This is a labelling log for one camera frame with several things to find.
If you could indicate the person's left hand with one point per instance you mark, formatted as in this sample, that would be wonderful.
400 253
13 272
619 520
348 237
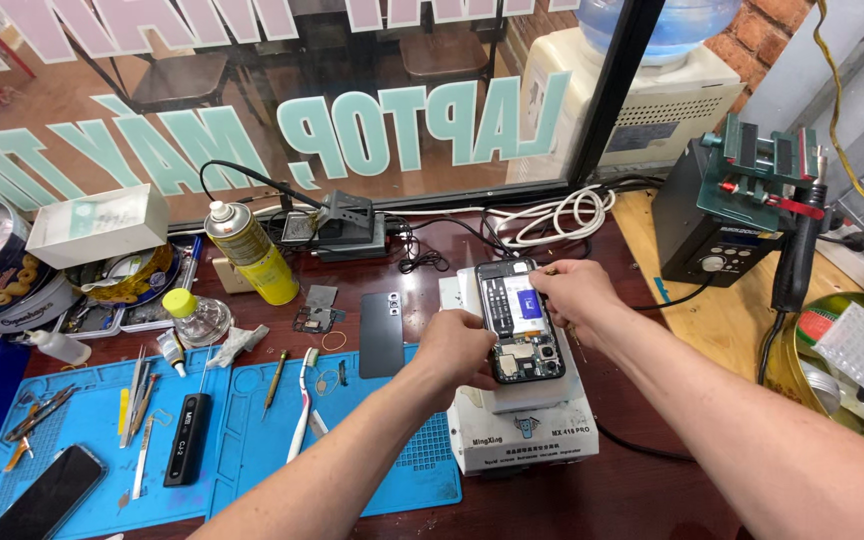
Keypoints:
451 349

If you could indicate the person's right hand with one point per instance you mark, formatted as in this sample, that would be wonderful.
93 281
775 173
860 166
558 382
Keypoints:
589 296

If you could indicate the dark grey phone back cover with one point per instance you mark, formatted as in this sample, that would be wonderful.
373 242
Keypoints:
382 337

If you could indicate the white screen separator machine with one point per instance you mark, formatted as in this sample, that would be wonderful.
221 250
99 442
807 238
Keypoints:
522 435

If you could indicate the black hot air station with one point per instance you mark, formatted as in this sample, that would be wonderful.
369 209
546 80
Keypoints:
691 225

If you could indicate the tan rubber band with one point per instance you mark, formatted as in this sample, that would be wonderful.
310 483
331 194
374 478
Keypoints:
322 341

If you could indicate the grey metal shield plate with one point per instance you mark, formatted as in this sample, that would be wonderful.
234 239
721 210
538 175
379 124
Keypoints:
321 297

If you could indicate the blue repair mat with grid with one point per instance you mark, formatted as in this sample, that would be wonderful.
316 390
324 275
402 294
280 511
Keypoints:
342 457

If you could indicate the grey soldering iron stand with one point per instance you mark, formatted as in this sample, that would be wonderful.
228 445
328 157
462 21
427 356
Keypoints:
346 221

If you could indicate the white toothbrush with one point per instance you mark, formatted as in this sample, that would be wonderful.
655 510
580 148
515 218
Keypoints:
301 420

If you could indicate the white water dispenser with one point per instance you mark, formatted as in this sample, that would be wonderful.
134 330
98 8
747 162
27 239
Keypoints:
664 112

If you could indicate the gold round tin with parts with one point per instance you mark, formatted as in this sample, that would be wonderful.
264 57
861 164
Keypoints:
792 360

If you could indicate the crumpled white tissue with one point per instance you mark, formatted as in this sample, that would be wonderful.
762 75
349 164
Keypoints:
237 343

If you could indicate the green metal clamp fixture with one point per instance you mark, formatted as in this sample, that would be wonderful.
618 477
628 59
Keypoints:
762 169

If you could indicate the yellow spray can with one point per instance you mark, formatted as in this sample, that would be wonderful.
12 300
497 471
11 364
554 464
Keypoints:
256 259

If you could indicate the clear bottle with yellow cap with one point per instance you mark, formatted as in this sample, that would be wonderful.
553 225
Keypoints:
196 319

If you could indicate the white power strip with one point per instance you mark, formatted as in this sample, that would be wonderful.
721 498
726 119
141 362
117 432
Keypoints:
852 266

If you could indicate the blue water bottle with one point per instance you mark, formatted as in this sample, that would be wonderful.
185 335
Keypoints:
657 26

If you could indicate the black electric screwdriver pen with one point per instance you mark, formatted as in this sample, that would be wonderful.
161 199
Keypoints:
188 442

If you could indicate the small glue tube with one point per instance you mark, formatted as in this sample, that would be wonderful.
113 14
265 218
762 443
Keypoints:
171 352

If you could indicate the dark wooden chair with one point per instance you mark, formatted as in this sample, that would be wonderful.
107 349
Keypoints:
177 79
443 52

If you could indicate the dark tipped tweezers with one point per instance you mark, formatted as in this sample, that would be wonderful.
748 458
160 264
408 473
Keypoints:
145 394

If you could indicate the silver tweezers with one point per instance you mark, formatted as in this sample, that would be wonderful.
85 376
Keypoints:
132 397

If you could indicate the parts tray with tin lid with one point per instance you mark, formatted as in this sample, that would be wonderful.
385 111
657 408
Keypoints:
132 289

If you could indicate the yellow plastic pry tool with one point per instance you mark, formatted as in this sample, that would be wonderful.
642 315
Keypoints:
124 411

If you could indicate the large blue repair mat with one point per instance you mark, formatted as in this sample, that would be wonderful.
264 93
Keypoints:
94 457

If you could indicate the white cardboard box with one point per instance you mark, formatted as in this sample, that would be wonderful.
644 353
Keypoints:
98 225

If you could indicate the white squeeze bottle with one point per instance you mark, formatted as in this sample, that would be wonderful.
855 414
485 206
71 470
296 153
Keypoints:
61 347

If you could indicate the black smartphone with dark screen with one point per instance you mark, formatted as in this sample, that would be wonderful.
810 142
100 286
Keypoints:
46 495

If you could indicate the black phone inner frame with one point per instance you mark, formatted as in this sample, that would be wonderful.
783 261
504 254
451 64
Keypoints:
304 321

